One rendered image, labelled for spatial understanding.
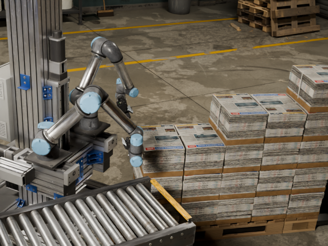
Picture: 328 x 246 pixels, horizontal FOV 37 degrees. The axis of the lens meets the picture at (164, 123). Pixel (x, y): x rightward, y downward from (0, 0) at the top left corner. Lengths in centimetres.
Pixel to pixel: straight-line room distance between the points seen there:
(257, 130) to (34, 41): 161
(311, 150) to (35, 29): 212
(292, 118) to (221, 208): 85
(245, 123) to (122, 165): 167
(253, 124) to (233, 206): 68
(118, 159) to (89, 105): 203
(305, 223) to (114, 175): 172
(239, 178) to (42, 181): 140
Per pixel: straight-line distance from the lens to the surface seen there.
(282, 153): 372
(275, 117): 354
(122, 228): 271
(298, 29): 978
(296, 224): 417
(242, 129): 348
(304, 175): 392
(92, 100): 286
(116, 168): 471
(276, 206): 397
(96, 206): 285
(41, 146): 304
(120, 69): 362
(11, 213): 284
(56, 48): 323
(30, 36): 322
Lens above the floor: 248
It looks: 26 degrees down
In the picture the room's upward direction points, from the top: 4 degrees clockwise
